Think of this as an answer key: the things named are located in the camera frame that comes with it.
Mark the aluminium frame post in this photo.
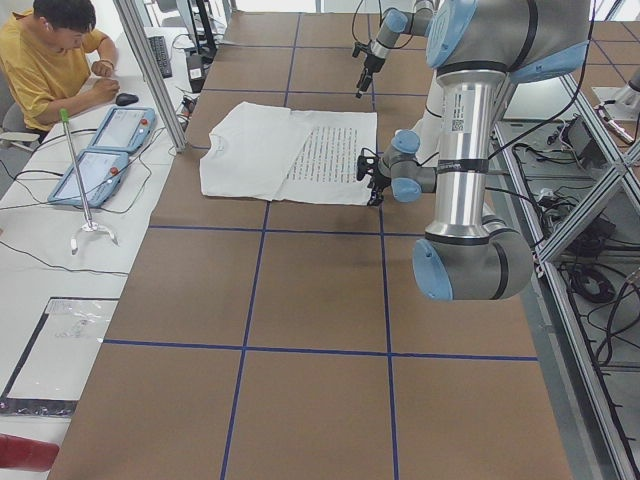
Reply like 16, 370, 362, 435
113, 0, 186, 153

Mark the blue teach pendant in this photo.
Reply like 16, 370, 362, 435
89, 106, 156, 154
47, 149, 129, 208

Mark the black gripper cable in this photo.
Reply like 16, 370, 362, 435
350, 0, 386, 49

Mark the red cylinder object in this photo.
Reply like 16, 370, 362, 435
1, 434, 60, 472

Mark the black computer mouse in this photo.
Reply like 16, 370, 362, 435
115, 93, 139, 107

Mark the green-tipped metal stand rod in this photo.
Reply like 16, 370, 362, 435
59, 108, 118, 255

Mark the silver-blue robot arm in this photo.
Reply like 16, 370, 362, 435
354, 1, 590, 301
352, 1, 440, 98

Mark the clear plastic bag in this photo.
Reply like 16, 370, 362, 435
1, 297, 118, 418

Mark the white long-sleeve printed shirt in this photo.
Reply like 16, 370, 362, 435
199, 102, 377, 205

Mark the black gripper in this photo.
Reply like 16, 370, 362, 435
367, 169, 388, 207
356, 52, 385, 98

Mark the black keyboard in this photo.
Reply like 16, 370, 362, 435
147, 36, 173, 78

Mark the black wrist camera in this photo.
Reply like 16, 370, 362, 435
352, 41, 370, 58
356, 147, 379, 181

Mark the upper blue teach pendant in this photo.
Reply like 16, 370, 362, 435
89, 106, 156, 154

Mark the person in yellow shirt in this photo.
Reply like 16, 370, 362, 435
1, 0, 120, 134

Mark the lower blue teach pendant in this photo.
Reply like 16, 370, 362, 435
47, 149, 129, 208

